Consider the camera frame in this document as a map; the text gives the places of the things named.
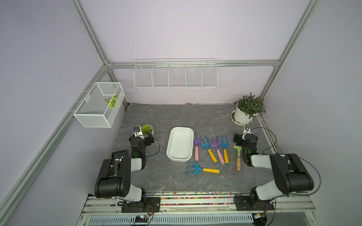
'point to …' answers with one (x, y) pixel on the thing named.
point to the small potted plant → (147, 129)
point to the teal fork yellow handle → (197, 169)
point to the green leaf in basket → (112, 100)
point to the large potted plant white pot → (247, 107)
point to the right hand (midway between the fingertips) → (244, 132)
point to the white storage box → (179, 147)
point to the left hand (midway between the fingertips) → (144, 132)
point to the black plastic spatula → (119, 154)
